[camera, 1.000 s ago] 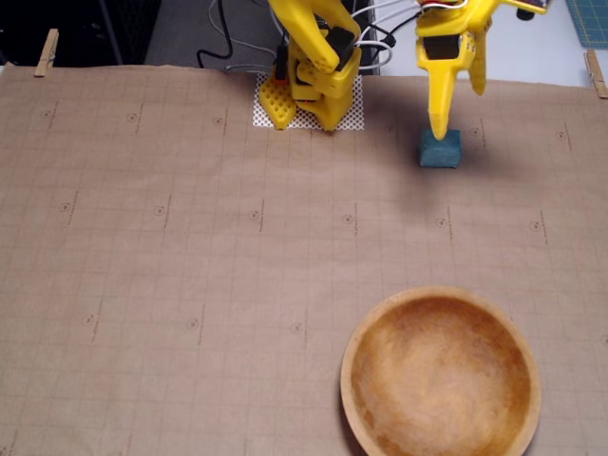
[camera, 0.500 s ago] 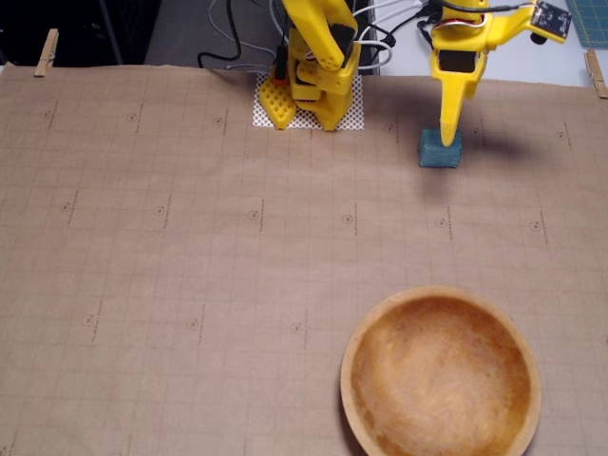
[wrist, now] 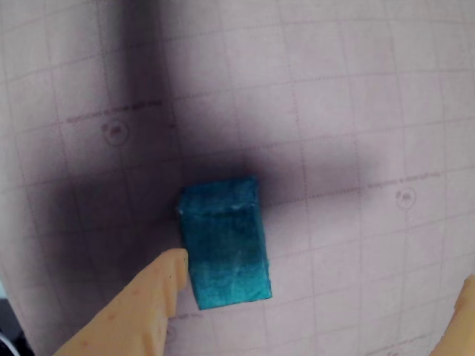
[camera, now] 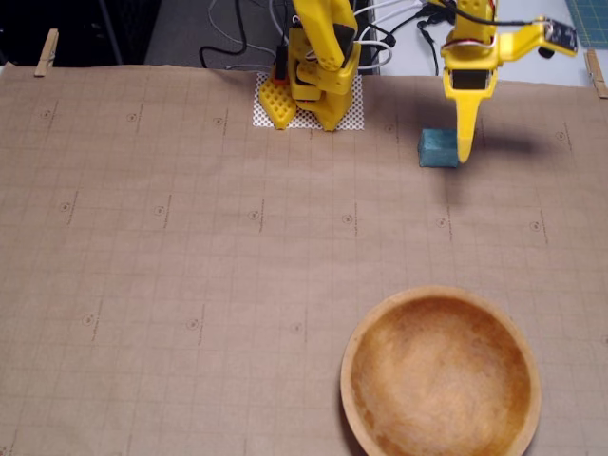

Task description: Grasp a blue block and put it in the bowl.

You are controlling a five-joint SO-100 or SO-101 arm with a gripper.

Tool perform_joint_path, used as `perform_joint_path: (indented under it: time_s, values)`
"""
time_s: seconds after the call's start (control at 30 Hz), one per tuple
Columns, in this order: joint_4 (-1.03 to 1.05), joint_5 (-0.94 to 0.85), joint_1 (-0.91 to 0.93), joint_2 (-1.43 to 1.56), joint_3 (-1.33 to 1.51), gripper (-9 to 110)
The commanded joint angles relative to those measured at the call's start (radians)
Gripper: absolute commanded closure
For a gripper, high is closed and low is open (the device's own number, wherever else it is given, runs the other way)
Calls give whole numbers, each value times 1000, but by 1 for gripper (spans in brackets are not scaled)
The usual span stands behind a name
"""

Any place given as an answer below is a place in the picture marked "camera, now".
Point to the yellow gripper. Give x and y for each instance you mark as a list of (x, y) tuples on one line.
[(468, 81)]

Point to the blue block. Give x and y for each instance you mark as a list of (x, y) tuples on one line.
[(437, 148)]

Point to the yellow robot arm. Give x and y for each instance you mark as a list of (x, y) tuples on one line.
[(328, 57)]

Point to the round wooden bowl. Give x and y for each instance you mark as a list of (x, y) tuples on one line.
[(442, 380)]

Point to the white perforated mat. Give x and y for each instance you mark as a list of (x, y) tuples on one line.
[(354, 119)]

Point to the wooden clothespin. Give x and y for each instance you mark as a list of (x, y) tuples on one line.
[(596, 73), (46, 52)]

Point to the green cutting mat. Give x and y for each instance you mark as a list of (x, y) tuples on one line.
[(591, 21)]

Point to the black orange clamp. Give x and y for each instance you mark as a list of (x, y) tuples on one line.
[(280, 62)]

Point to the gridded wrapping paper sheet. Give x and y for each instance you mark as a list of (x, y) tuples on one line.
[(190, 261)]

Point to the grey metal pole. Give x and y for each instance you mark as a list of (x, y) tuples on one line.
[(110, 31)]

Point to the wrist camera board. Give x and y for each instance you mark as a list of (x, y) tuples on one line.
[(561, 35)]

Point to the yellow perforated base plate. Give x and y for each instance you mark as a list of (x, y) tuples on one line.
[(279, 107)]

